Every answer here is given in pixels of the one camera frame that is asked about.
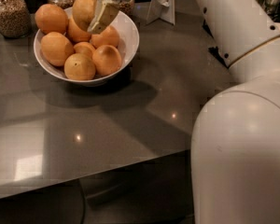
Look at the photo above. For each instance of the right glass granola jar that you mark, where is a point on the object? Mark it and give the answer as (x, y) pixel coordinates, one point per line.
(126, 7)

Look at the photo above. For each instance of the white ceramic bowl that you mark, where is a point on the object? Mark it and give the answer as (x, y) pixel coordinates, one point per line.
(128, 46)

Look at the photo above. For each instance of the white paper sign stand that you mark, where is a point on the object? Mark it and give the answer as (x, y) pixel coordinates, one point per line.
(161, 9)

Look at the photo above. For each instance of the left glass cereal jar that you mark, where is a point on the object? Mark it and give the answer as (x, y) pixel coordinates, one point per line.
(15, 19)

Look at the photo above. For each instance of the glass cup right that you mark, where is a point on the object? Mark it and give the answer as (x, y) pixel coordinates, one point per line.
(271, 6)

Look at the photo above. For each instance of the black wire rack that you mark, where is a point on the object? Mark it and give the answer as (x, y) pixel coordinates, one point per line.
(214, 50)

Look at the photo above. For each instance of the orange top left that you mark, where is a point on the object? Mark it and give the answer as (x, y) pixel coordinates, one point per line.
(51, 18)

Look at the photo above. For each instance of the orange front right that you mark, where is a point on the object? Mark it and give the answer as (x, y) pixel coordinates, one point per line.
(107, 60)

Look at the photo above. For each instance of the orange back middle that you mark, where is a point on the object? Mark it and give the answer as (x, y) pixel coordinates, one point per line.
(75, 34)

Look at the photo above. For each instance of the large orange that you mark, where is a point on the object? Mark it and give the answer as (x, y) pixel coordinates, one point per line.
(83, 12)

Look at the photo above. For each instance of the orange back right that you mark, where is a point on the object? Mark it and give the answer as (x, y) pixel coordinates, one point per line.
(109, 36)

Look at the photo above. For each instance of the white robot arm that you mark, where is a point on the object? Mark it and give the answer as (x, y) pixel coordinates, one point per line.
(235, 143)

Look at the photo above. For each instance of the hidden small orange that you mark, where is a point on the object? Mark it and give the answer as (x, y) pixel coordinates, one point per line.
(84, 49)

